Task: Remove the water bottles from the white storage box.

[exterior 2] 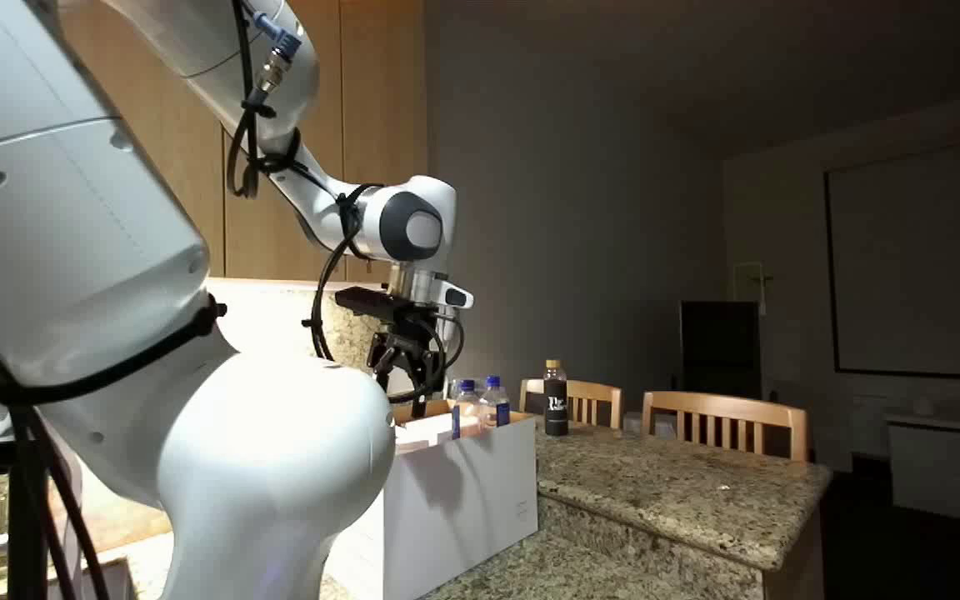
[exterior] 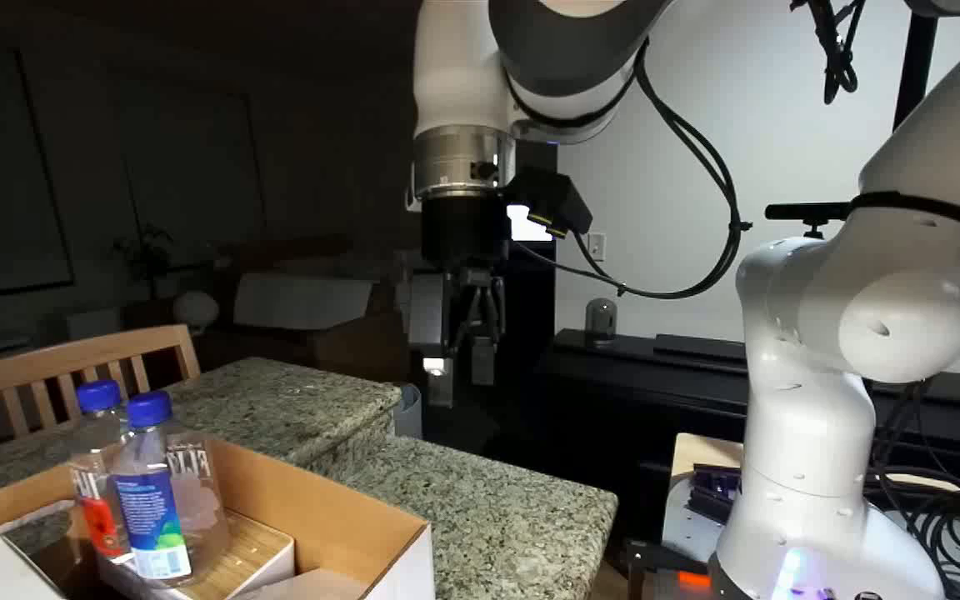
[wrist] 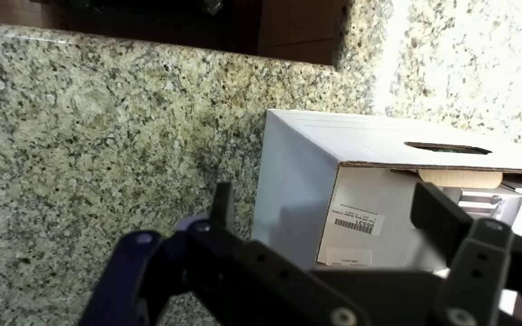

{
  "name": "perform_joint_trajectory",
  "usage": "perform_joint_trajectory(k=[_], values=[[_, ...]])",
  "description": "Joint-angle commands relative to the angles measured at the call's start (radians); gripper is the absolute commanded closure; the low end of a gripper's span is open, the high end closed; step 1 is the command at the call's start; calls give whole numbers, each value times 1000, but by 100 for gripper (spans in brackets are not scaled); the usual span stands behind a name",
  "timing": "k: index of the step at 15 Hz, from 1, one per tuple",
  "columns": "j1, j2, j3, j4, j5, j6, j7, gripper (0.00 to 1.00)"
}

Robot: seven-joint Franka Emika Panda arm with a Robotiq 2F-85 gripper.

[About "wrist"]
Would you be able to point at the white box with barcode label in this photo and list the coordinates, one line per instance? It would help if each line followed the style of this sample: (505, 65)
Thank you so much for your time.
(364, 199)

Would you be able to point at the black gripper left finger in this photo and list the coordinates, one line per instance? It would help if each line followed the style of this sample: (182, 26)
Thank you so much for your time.
(172, 283)

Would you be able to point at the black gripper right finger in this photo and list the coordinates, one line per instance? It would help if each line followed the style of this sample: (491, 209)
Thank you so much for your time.
(485, 265)

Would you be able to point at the white cardboard storage box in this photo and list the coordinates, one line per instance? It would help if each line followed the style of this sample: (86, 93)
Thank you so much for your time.
(298, 181)

